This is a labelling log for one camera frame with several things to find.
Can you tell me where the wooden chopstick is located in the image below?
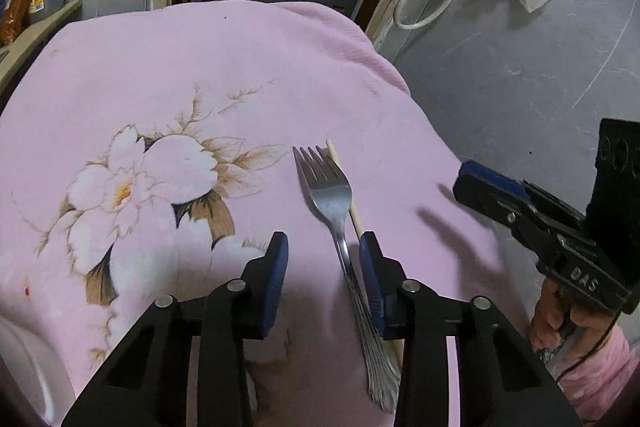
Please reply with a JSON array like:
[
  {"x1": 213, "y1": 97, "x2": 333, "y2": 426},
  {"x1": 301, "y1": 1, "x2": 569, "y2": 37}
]
[{"x1": 325, "y1": 138, "x2": 406, "y2": 371}]

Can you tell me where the steel fork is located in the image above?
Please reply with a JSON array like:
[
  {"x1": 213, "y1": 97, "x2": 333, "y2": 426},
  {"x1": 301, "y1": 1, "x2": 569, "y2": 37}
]
[{"x1": 293, "y1": 147, "x2": 400, "y2": 413}]

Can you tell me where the person's right hand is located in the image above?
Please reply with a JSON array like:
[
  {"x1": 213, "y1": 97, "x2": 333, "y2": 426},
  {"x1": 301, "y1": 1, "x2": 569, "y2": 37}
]
[{"x1": 528, "y1": 278, "x2": 622, "y2": 351}]

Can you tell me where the white plastic utensil basket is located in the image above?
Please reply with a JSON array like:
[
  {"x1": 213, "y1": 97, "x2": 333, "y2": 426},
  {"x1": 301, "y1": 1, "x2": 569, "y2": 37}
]
[{"x1": 1, "y1": 319, "x2": 55, "y2": 424}]

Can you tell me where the pink floral cloth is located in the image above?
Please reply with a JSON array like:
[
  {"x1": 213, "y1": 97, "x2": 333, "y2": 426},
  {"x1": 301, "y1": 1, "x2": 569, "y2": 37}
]
[{"x1": 1, "y1": 1, "x2": 526, "y2": 426}]

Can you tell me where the orange snack bag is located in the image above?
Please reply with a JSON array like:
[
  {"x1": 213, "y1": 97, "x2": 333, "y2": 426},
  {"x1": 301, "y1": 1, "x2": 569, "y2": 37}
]
[{"x1": 1, "y1": 0, "x2": 30, "y2": 46}]

